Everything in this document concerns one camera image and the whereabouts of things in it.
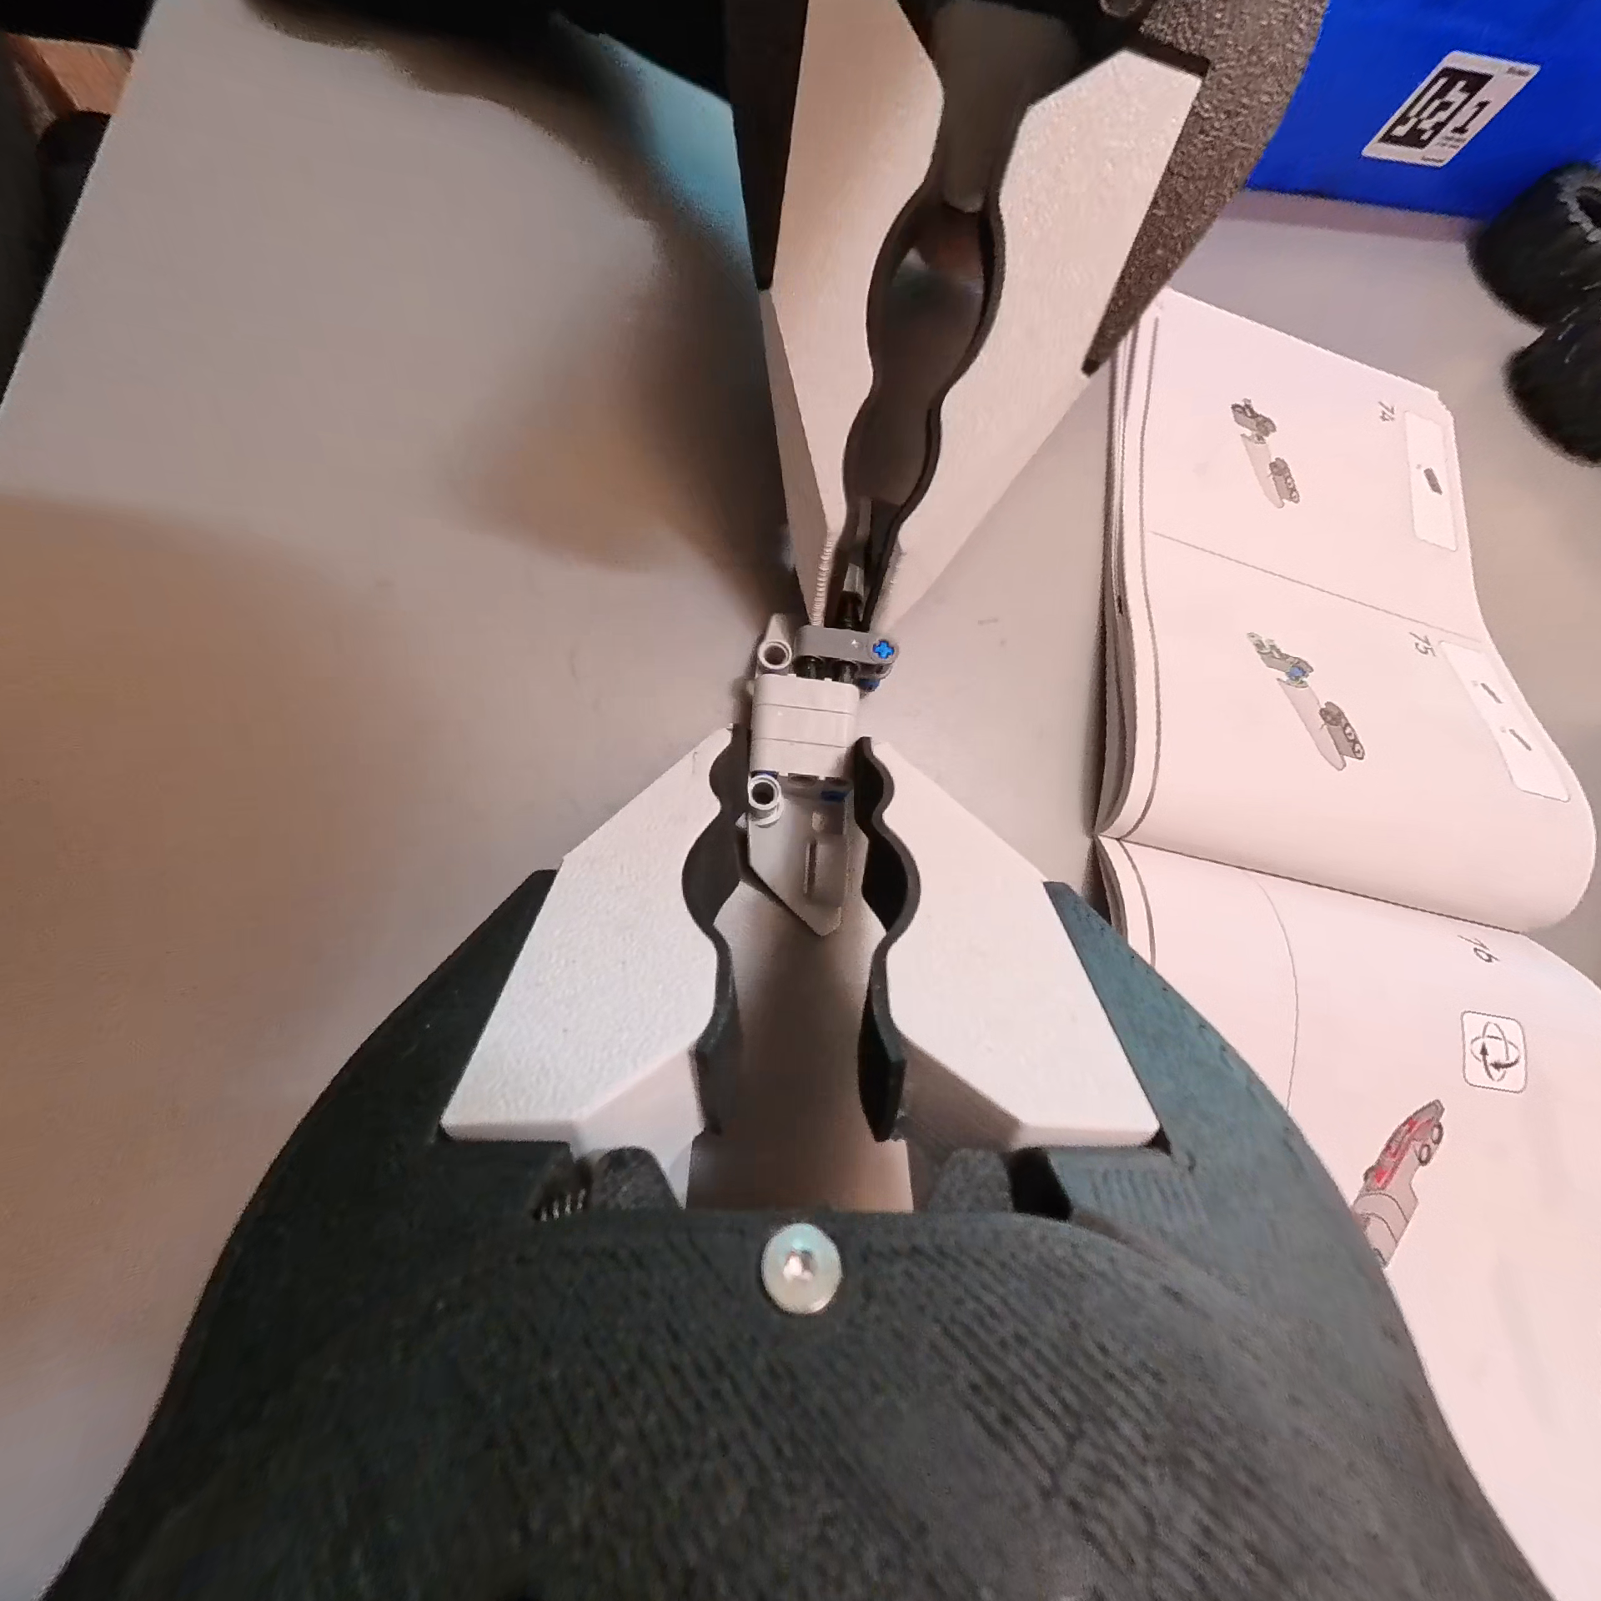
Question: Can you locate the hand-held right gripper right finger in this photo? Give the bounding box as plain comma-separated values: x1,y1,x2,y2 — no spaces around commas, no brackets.
853,737,1174,1149

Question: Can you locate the white printed tag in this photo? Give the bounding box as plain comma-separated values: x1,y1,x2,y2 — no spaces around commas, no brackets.
1362,49,1543,170

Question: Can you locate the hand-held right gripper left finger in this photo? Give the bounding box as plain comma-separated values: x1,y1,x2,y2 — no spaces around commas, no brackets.
440,728,752,1145

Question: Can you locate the light grey brick panel assembly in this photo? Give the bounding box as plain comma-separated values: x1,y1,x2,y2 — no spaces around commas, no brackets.
745,630,867,939

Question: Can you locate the blue storage bin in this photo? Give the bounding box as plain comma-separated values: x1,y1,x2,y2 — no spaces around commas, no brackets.
1233,0,1601,227

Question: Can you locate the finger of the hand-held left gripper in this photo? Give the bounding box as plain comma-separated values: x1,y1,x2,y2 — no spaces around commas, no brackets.
757,0,953,621
860,25,1212,621

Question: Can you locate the black rubber tyre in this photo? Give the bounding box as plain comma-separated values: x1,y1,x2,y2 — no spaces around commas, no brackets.
1470,161,1601,328
1507,318,1601,461

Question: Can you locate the open instruction booklet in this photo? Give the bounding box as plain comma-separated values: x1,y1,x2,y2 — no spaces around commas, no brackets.
1091,292,1601,1502

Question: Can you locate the small dark grey brick assembly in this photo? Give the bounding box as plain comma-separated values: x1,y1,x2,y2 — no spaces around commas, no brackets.
795,587,905,696

